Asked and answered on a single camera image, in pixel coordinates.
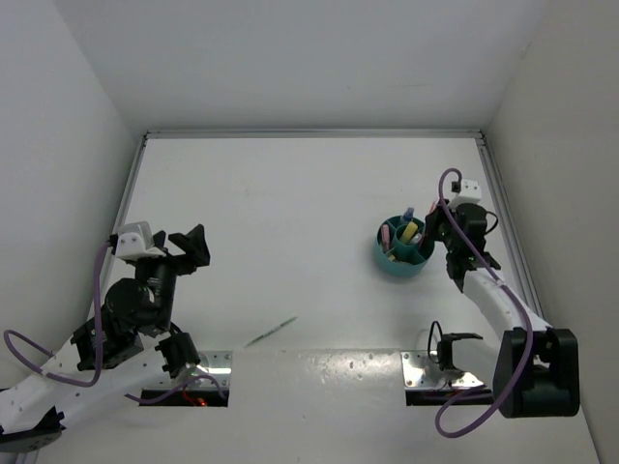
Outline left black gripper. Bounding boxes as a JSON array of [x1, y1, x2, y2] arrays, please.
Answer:
[[137, 223, 212, 331]]

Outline yellow highlighter marker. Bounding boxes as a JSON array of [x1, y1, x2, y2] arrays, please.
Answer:
[[399, 221, 418, 245]]

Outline pink highlighter marker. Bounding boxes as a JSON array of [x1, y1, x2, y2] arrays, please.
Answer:
[[380, 223, 391, 253]]

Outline green thin pen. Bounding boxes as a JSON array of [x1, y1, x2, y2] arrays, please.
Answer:
[[244, 316, 298, 349]]

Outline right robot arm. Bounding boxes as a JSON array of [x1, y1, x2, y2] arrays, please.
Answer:
[[424, 201, 580, 419]]

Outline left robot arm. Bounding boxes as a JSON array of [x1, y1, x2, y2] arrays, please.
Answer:
[[1, 221, 211, 454]]

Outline teal round divided container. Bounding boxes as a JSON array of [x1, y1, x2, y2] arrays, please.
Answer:
[[373, 217, 434, 278]]

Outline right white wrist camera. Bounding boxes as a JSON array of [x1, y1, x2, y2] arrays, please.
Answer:
[[447, 179, 483, 211]]

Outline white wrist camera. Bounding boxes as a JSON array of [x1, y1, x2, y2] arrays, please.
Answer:
[[110, 221, 165, 261], [447, 179, 483, 211]]

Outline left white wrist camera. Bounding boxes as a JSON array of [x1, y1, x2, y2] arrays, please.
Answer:
[[110, 221, 165, 261]]

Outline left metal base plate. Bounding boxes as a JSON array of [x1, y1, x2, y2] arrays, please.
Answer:
[[193, 351, 232, 389]]

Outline metal base plate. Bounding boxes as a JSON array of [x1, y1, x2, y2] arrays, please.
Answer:
[[193, 351, 232, 389], [399, 350, 483, 392]]

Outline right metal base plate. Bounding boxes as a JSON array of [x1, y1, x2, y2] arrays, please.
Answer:
[[399, 350, 483, 392]]

